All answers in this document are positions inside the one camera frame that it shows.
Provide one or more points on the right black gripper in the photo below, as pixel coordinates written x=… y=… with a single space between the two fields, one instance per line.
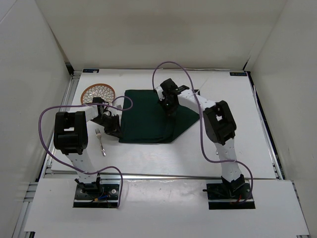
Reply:
x=169 y=111

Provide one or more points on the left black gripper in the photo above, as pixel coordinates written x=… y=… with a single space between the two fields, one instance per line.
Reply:
x=116 y=132

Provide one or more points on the dark green cloth napkin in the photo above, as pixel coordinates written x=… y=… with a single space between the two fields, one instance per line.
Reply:
x=147 y=123

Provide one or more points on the orange patterned plate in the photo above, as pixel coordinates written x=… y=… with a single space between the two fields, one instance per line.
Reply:
x=101 y=90

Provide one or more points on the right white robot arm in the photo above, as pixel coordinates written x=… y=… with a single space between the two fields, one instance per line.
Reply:
x=217 y=121

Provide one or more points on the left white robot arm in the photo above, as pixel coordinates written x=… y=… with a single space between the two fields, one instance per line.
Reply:
x=71 y=138

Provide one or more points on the silver fork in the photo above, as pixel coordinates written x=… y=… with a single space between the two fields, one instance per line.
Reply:
x=99 y=137

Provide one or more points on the white zip tie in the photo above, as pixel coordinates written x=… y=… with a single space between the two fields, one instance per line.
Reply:
x=198 y=90

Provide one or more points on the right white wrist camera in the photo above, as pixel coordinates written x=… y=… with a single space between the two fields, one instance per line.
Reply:
x=159 y=92

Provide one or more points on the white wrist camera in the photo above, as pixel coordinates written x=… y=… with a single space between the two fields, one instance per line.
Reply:
x=159 y=92
x=115 y=105

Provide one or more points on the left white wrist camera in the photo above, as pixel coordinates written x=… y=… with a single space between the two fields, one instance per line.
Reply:
x=115 y=105

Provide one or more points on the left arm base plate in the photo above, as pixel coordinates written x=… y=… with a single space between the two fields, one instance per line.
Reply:
x=97 y=194

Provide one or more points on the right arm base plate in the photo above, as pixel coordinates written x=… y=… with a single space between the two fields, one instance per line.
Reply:
x=220 y=198

